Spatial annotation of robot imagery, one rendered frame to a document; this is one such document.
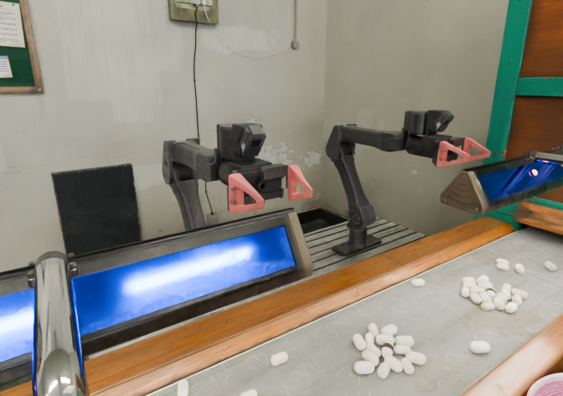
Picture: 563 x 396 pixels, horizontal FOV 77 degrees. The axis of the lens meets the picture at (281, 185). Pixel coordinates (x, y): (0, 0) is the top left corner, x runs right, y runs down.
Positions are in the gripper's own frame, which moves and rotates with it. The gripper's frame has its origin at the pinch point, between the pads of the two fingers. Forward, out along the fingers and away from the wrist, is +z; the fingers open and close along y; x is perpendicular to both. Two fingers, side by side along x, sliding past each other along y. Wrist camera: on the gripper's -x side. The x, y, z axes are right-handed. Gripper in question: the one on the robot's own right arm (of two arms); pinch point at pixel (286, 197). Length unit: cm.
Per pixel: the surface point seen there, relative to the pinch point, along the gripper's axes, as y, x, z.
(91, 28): 4, -45, -197
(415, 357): 20.0, 31.4, 14.4
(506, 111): 105, -8, -15
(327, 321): 15.3, 33.3, -4.7
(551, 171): 54, -1, 18
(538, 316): 56, 33, 22
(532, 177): 45.7, -0.5, 17.9
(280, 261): -12.6, 0.3, 16.6
